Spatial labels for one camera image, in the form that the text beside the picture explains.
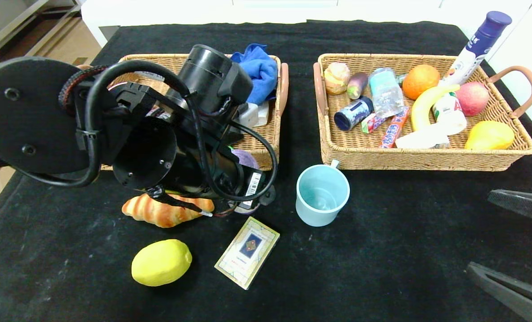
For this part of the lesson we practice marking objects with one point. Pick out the yellow mango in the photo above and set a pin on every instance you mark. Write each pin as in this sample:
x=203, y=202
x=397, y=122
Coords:
x=489, y=136

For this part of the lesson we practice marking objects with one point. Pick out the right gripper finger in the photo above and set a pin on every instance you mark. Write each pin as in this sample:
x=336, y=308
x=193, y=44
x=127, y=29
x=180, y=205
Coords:
x=523, y=203
x=512, y=290

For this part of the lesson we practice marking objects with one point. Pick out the toy burger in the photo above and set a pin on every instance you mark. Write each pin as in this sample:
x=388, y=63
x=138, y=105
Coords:
x=337, y=78

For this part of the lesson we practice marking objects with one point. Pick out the small white box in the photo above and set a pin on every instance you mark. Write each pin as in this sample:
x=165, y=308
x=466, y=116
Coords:
x=422, y=138

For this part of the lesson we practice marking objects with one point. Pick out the blue can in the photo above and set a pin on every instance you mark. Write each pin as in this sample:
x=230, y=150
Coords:
x=353, y=114

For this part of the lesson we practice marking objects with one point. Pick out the orange candy roll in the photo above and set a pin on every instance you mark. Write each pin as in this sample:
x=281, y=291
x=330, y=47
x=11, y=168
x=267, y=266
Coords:
x=394, y=129

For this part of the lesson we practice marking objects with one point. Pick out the teal plastic cup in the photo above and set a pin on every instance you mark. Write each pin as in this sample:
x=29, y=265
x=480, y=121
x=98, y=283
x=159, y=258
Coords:
x=321, y=197

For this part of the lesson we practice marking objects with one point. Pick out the yellow banana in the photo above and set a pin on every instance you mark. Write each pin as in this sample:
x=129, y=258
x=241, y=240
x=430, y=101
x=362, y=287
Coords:
x=422, y=112

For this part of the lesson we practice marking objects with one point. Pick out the red peach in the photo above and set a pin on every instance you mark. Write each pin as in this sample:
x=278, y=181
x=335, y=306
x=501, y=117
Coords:
x=471, y=99

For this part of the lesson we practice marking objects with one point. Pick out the black table cloth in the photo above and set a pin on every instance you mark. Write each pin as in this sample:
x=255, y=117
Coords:
x=337, y=277

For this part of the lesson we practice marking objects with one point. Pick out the white yogurt bottle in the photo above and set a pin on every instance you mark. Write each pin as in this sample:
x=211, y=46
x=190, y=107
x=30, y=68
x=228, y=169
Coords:
x=449, y=114

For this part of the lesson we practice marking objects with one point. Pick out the blue cloth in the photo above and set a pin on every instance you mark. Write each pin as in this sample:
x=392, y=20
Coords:
x=261, y=71

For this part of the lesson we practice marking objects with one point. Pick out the red white candy pack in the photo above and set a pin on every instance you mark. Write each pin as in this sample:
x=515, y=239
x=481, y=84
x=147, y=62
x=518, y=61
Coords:
x=372, y=123

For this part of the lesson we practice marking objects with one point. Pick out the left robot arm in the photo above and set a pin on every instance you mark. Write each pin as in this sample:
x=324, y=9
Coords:
x=24, y=116

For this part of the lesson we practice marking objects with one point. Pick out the green candy pack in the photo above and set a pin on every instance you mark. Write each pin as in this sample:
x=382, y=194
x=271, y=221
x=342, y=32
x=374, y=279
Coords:
x=402, y=79

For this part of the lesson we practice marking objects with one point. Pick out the clear water bottle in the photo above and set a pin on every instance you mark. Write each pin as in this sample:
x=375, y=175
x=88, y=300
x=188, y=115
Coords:
x=385, y=91

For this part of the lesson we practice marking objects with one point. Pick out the croissant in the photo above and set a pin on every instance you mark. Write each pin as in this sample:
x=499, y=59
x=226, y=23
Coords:
x=158, y=217

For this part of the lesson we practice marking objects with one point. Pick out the orange fruit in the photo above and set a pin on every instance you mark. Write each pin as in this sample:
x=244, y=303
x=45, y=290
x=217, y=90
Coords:
x=420, y=82

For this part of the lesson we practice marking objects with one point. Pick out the beige shelf frame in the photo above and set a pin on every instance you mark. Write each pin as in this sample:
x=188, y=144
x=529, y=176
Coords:
x=28, y=22

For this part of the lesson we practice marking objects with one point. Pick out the white spray bottle purple cap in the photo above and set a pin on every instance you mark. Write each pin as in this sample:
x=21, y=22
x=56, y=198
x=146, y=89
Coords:
x=468, y=57

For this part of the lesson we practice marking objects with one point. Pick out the playing card box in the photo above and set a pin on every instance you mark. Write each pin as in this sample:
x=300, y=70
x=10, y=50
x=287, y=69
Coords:
x=248, y=252

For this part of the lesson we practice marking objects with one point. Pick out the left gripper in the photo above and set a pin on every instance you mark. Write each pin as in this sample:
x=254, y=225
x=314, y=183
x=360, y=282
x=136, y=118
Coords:
x=253, y=187

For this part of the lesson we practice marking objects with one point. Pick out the purple eggplant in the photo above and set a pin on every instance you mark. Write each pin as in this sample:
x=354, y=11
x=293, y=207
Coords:
x=357, y=85

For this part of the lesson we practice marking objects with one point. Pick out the yellow lemon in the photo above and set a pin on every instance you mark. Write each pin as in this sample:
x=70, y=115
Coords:
x=162, y=263

